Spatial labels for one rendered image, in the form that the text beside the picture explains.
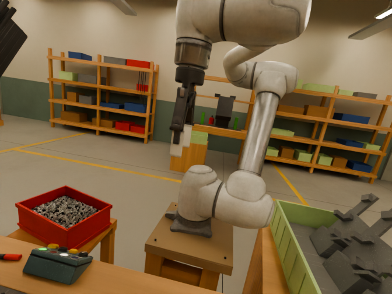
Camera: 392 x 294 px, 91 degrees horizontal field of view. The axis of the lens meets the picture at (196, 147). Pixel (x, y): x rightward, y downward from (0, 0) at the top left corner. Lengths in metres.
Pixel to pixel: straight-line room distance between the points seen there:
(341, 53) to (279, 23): 6.05
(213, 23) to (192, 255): 0.73
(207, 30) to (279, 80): 0.54
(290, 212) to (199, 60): 1.00
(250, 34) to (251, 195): 0.53
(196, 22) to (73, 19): 7.12
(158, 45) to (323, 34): 4.28
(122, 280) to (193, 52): 0.66
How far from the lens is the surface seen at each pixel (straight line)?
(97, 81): 6.16
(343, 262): 1.03
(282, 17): 0.46
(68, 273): 0.73
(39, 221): 1.02
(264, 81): 0.95
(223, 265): 0.81
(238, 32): 0.48
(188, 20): 0.51
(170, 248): 0.82
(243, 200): 0.77
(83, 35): 7.28
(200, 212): 0.83
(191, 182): 0.80
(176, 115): 0.45
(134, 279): 0.72
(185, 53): 0.50
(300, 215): 1.28
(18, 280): 0.80
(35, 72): 8.26
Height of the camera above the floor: 1.44
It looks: 14 degrees down
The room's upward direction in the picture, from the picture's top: 8 degrees clockwise
